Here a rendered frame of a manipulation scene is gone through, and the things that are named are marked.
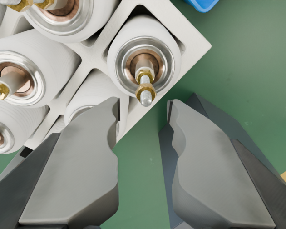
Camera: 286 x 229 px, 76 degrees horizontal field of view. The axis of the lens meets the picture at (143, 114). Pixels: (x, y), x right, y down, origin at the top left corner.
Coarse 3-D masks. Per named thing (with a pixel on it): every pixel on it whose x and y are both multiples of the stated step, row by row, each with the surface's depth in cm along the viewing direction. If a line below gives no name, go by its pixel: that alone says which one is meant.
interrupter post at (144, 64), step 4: (140, 60) 22; (144, 60) 22; (148, 60) 22; (136, 64) 23; (140, 64) 21; (144, 64) 21; (148, 64) 21; (152, 64) 23; (136, 68) 21; (140, 68) 20; (144, 68) 20; (148, 68) 20; (152, 68) 21; (136, 72) 20; (152, 72) 20; (136, 80) 21
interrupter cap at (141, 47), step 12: (144, 36) 21; (120, 48) 21; (132, 48) 21; (144, 48) 21; (156, 48) 21; (168, 48) 21; (120, 60) 22; (132, 60) 23; (156, 60) 23; (168, 60) 22; (120, 72) 23; (132, 72) 23; (156, 72) 23; (168, 72) 23; (120, 84) 24; (132, 84) 24; (156, 84) 24
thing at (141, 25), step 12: (132, 24) 24; (144, 24) 22; (156, 24) 24; (120, 36) 21; (132, 36) 21; (156, 36) 21; (168, 36) 22; (108, 60) 23; (180, 60) 23; (108, 72) 24; (168, 84) 24; (132, 96) 26
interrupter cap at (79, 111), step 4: (80, 108) 26; (84, 108) 26; (88, 108) 26; (76, 112) 26; (80, 112) 26; (72, 116) 26; (76, 116) 27; (72, 120) 27; (116, 124) 27; (116, 128) 28; (116, 132) 28; (116, 136) 28
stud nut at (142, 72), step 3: (138, 72) 20; (141, 72) 19; (144, 72) 19; (147, 72) 19; (150, 72) 20; (138, 75) 20; (141, 75) 20; (147, 75) 20; (150, 75) 20; (138, 78) 20; (150, 78) 20; (153, 78) 20; (138, 81) 20; (150, 81) 20
